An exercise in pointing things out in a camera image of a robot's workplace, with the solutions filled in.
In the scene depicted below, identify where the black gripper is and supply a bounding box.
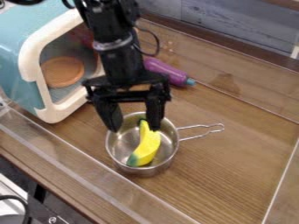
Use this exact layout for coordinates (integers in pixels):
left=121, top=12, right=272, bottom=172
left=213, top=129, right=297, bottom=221
left=82, top=36, right=170, bottom=132

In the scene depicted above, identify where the silver metal pot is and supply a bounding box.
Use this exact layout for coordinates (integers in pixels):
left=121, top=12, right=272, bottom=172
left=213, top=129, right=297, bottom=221
left=105, top=112, right=224, bottom=177

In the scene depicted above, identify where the yellow toy banana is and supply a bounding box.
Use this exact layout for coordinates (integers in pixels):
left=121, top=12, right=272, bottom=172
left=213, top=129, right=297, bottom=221
left=125, top=119, right=161, bottom=167

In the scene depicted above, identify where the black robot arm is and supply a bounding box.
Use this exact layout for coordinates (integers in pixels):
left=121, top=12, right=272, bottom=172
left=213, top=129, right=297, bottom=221
left=62, top=0, right=170, bottom=132

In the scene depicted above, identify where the purple toy eggplant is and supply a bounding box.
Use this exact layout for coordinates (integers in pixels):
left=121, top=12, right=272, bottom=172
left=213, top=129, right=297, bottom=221
left=144, top=58, right=194, bottom=87

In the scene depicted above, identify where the orange microwave turntable plate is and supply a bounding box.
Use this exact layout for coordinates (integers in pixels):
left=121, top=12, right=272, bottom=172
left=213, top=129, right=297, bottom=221
left=41, top=56, right=84, bottom=88

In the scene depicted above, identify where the blue white toy microwave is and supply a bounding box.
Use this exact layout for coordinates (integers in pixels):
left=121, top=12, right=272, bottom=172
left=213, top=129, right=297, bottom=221
left=0, top=0, right=104, bottom=123

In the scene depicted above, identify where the clear acrylic front barrier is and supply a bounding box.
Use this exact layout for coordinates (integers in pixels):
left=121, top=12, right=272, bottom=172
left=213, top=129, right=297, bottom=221
left=0, top=104, right=198, bottom=224

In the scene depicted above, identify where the clear acrylic barrier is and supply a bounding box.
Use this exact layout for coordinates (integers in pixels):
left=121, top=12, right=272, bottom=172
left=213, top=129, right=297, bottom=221
left=0, top=104, right=198, bottom=224
left=261, top=143, right=299, bottom=224

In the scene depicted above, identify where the clear acrylic right barrier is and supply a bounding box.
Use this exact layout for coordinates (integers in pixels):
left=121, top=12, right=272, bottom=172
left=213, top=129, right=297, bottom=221
left=261, top=143, right=299, bottom=224

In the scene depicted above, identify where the black cable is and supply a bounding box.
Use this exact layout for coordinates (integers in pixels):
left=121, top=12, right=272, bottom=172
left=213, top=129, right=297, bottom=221
left=0, top=195, right=33, bottom=224

